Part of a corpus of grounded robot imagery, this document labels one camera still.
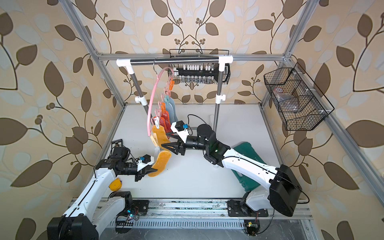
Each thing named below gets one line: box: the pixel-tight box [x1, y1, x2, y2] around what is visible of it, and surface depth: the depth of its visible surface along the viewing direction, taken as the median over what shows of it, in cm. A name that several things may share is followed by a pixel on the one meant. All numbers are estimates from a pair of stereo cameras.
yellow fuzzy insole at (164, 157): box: [148, 150, 172, 177], surface depth 72 cm
